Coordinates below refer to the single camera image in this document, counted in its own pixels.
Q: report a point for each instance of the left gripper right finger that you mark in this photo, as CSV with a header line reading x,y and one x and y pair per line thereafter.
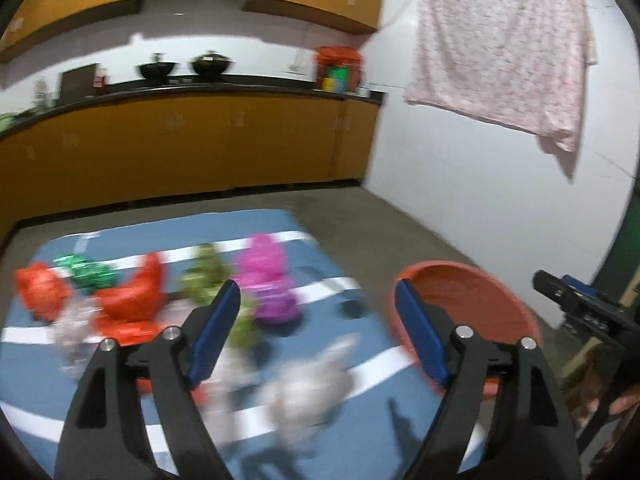
x,y
531,435

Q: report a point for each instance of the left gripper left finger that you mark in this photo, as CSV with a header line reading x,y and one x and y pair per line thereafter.
x,y
104,434

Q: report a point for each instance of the clear plastic bag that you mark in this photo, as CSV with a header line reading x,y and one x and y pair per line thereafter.
x,y
71,332

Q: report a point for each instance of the large red plastic bag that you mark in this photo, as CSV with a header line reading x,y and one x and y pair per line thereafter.
x,y
127,312

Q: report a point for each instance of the small red plastic bag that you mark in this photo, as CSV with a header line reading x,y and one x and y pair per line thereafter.
x,y
41,290

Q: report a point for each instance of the green plastic bag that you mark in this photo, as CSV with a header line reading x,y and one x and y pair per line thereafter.
x,y
85,273

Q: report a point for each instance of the olive paw print bag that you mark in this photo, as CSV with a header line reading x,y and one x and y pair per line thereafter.
x,y
202,282

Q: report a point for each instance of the white plastic bag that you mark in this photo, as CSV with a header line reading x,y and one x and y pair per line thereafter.
x,y
302,397

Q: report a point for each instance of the magenta plastic bag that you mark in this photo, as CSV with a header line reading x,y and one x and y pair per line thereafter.
x,y
261,271

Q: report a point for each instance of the lower orange kitchen cabinets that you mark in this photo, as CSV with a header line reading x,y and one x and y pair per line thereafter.
x,y
149,145

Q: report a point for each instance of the red plastic basin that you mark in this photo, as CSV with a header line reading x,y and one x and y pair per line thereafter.
x,y
473,297

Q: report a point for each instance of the pink floral hanging cloth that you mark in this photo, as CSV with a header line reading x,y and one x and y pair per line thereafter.
x,y
520,64

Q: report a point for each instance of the red bag with boxes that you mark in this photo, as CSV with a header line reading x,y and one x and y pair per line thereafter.
x,y
338,69

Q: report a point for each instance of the clear jar on counter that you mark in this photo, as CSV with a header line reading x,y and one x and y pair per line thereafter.
x,y
42,97

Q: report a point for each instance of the dark cutting board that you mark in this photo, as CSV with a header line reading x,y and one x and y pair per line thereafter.
x,y
77,84

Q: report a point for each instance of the red bottle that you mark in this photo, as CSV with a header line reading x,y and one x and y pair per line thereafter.
x,y
100,81

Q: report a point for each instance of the black wok left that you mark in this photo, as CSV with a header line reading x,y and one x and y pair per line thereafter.
x,y
157,71

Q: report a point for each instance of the black wok with lid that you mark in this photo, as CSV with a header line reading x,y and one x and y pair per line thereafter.
x,y
210,66

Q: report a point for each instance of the wall socket with cord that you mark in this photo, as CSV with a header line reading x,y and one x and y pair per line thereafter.
x,y
300,64

